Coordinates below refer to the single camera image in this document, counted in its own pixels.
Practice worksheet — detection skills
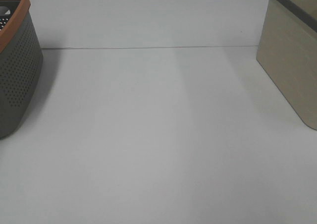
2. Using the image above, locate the beige bin grey rim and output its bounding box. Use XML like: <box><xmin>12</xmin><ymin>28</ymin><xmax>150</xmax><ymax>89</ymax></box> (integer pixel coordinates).
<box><xmin>256</xmin><ymin>0</ymin><xmax>317</xmax><ymax>129</ymax></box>

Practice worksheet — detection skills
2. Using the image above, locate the grey perforated basket orange rim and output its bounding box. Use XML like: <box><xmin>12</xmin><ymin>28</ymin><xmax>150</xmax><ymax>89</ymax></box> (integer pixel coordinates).
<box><xmin>0</xmin><ymin>0</ymin><xmax>43</xmax><ymax>138</ymax></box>

